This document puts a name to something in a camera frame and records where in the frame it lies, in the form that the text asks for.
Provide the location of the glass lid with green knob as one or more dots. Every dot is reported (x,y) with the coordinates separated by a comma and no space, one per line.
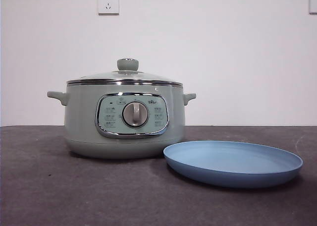
(126,65)

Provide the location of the pale green electric steamer pot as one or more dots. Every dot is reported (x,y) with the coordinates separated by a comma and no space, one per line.
(81,124)

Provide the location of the blue round plate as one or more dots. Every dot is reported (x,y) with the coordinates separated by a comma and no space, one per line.
(230,176)

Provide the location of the white wall socket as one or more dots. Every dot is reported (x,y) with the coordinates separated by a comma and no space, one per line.
(108,3)

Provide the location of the white wall plate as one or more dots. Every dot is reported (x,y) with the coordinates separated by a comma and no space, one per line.
(313,3)

